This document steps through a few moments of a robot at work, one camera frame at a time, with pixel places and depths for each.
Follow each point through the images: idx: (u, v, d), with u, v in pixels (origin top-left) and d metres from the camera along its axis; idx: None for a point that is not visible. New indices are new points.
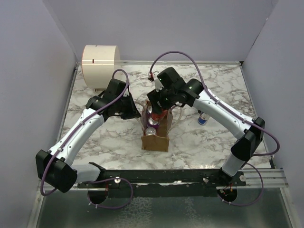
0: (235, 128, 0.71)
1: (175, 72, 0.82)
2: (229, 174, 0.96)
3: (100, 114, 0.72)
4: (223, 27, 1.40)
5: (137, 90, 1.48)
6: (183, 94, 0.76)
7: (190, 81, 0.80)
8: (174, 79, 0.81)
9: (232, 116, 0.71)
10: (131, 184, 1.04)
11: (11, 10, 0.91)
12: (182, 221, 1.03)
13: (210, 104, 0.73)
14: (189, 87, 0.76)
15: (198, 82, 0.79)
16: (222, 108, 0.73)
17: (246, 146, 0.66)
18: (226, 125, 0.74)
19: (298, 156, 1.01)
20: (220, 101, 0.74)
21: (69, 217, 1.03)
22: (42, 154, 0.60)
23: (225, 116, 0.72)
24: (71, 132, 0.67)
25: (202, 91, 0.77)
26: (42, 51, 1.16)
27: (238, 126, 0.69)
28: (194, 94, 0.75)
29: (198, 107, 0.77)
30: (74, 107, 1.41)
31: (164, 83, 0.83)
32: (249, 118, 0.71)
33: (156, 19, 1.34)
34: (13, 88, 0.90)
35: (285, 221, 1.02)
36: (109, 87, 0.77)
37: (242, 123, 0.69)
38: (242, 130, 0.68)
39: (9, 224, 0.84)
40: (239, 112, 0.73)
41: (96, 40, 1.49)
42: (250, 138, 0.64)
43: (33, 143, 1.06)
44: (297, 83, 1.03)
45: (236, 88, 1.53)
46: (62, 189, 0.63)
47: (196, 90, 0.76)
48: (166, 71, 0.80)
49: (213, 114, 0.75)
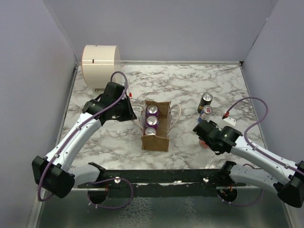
0: (278, 175, 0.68)
1: (208, 123, 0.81)
2: (234, 181, 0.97)
3: (97, 119, 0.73)
4: (224, 27, 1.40)
5: (137, 90, 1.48)
6: (220, 143, 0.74)
7: (224, 128, 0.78)
8: (208, 129, 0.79)
9: (274, 161, 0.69)
10: (131, 184, 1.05)
11: (11, 10, 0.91)
12: (182, 222, 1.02)
13: (248, 150, 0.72)
14: (224, 135, 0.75)
15: (232, 129, 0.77)
16: (261, 154, 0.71)
17: (295, 193, 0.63)
18: (267, 169, 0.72)
19: (297, 156, 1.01)
20: (258, 147, 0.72)
21: (69, 217, 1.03)
22: (38, 161, 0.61)
23: (265, 162, 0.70)
24: (66, 138, 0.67)
25: (237, 136, 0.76)
26: (42, 51, 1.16)
27: (281, 171, 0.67)
28: (231, 141, 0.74)
29: (236, 153, 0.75)
30: (74, 107, 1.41)
31: (202, 136, 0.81)
32: (291, 163, 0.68)
33: (156, 19, 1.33)
34: (13, 87, 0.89)
35: (285, 221, 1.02)
36: (107, 90, 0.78)
37: (285, 168, 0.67)
38: (287, 176, 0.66)
39: (9, 224, 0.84)
40: (279, 156, 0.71)
41: (96, 40, 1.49)
42: (297, 185, 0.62)
43: (33, 143, 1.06)
44: (298, 83, 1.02)
45: (236, 88, 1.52)
46: (60, 194, 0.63)
47: (232, 137, 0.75)
48: (200, 125, 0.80)
49: (252, 160, 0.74)
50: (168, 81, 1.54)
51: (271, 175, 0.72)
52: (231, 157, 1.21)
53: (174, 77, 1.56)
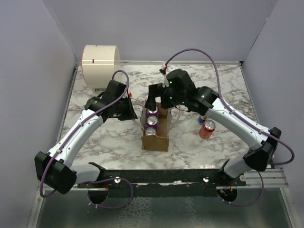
0: (251, 139, 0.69)
1: (188, 78, 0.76)
2: (230, 175, 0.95)
3: (99, 115, 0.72)
4: (223, 27, 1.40)
5: (137, 90, 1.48)
6: (196, 103, 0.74)
7: (202, 87, 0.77)
8: (186, 85, 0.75)
9: (249, 127, 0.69)
10: (131, 184, 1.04)
11: (11, 10, 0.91)
12: (182, 221, 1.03)
13: (225, 114, 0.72)
14: (202, 96, 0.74)
15: (211, 90, 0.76)
16: (237, 118, 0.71)
17: (263, 156, 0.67)
18: (241, 135, 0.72)
19: (298, 156, 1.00)
20: (235, 112, 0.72)
21: (69, 217, 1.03)
22: (41, 156, 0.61)
23: (240, 126, 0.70)
24: (69, 134, 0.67)
25: (214, 98, 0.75)
26: (42, 50, 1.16)
27: (254, 137, 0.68)
28: (207, 103, 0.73)
29: (212, 116, 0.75)
30: (74, 107, 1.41)
31: (175, 87, 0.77)
32: (266, 128, 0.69)
33: (155, 19, 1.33)
34: (13, 88, 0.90)
35: (285, 221, 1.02)
36: (109, 88, 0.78)
37: (259, 134, 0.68)
38: (260, 142, 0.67)
39: (9, 224, 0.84)
40: (254, 122, 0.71)
41: (96, 40, 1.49)
42: (268, 150, 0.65)
43: (33, 143, 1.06)
44: (298, 82, 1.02)
45: (236, 88, 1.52)
46: (62, 190, 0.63)
47: (209, 99, 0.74)
48: (179, 76, 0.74)
49: (228, 125, 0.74)
50: None
51: (244, 140, 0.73)
52: (231, 157, 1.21)
53: None
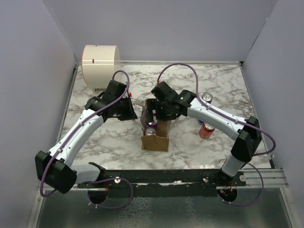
0: (229, 130, 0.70)
1: (167, 86, 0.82)
2: (229, 174, 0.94)
3: (99, 115, 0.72)
4: (223, 27, 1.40)
5: (137, 90, 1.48)
6: (176, 106, 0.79)
7: (182, 91, 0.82)
8: (166, 92, 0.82)
9: (225, 118, 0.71)
10: (131, 184, 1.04)
11: (11, 10, 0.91)
12: (182, 221, 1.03)
13: (202, 110, 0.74)
14: (181, 98, 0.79)
15: (189, 92, 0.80)
16: (213, 112, 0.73)
17: (243, 146, 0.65)
18: (221, 128, 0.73)
19: (298, 156, 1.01)
20: (211, 107, 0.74)
21: (69, 217, 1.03)
22: (42, 156, 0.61)
23: (218, 119, 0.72)
24: (70, 133, 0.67)
25: (193, 98, 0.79)
26: (42, 50, 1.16)
27: (231, 127, 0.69)
28: (186, 103, 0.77)
29: (193, 115, 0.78)
30: (75, 107, 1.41)
31: (158, 96, 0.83)
32: (242, 118, 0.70)
33: (155, 19, 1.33)
34: (12, 88, 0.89)
35: (285, 221, 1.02)
36: (109, 88, 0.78)
37: (235, 123, 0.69)
38: (236, 131, 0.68)
39: (9, 224, 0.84)
40: (231, 114, 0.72)
41: (95, 39, 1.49)
42: (245, 137, 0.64)
43: (33, 143, 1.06)
44: (298, 81, 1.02)
45: (236, 88, 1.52)
46: (62, 190, 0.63)
47: (187, 100, 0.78)
48: (158, 86, 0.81)
49: (207, 120, 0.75)
50: (168, 81, 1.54)
51: (225, 133, 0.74)
52: None
53: (174, 77, 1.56)
